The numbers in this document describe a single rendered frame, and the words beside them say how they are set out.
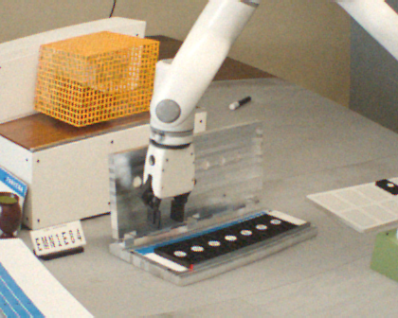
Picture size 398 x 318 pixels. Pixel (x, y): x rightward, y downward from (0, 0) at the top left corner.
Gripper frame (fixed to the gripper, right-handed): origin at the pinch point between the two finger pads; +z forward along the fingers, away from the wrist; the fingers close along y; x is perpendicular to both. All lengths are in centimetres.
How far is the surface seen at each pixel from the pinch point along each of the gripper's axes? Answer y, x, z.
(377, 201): 64, -14, 7
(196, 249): 1.3, -7.7, 5.0
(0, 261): -52, -4, -1
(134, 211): -5.3, 3.6, -0.9
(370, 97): 268, 120, 38
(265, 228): 21.5, -8.7, 5.1
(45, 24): 99, 171, -4
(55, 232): -22.3, 11.0, 3.4
